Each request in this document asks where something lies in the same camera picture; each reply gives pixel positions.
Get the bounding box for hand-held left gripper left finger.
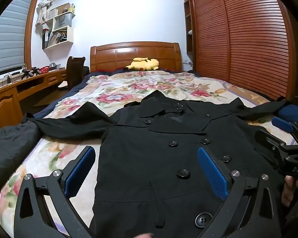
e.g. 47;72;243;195
14;146;96;238

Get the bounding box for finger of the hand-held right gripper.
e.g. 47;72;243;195
254;129;298;170
272;116;298;147

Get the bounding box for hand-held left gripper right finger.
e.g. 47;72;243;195
197;147;286;238

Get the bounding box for black button coat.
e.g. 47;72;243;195
22;90;292;238

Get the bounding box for person's right hand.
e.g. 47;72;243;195
281;176;298;207

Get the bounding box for navy blue cloth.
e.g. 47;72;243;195
280;105;298;122

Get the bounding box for dark grey folded garment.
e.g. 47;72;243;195
0;122;42;204

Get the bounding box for floral blanket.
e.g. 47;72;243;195
0;70;298;232

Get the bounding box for wooden louvered wardrobe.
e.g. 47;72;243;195
182;0;298;103

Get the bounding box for brown chair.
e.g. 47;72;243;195
58;56;90;91

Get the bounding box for wooden desk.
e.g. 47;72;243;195
0;68;67;135

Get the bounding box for wooden headboard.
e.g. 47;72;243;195
90;41;183;73

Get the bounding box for yellow plush toy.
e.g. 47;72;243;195
125;57;160;71

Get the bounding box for row of books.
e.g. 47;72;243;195
43;28;68;48

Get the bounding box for grey paper bag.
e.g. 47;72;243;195
55;13;73;29

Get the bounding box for grey window blind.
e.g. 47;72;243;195
0;0;41;74

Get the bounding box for white bird ornament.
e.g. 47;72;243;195
37;0;53;26

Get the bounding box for white wall shelf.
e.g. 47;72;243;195
36;4;76;50

